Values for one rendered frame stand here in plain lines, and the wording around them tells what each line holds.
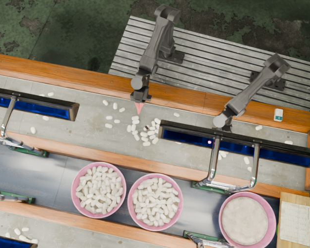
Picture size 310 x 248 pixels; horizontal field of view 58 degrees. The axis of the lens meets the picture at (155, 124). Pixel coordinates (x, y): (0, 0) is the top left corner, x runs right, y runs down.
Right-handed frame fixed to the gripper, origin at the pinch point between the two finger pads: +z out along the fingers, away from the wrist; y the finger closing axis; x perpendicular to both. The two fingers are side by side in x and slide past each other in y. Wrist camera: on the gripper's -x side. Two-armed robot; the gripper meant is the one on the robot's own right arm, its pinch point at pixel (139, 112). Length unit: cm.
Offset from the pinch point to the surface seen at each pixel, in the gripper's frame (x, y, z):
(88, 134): -3.4, -24.1, 16.0
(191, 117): 9.1, 27.1, 1.1
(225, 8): 152, 45, -55
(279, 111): 13, 70, -10
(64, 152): -13.0, -32.8, 23.6
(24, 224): -35, -43, 54
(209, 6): 152, 30, -54
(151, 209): -21.6, 15.7, 40.2
